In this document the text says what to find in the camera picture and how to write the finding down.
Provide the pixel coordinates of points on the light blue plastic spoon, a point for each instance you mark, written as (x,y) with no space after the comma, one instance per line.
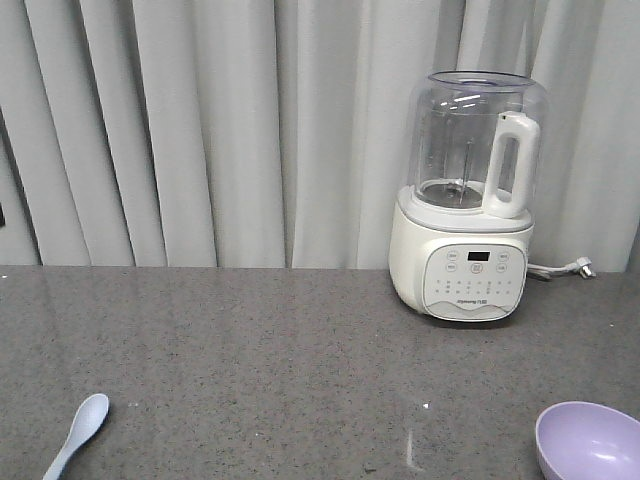
(87,421)

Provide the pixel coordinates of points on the purple plastic bowl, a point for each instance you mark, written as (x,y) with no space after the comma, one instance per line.
(584,440)

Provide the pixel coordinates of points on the grey pleated curtain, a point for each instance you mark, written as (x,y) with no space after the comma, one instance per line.
(270,133)

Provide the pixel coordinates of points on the white blender with clear jar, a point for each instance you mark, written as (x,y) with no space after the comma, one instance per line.
(463,220)

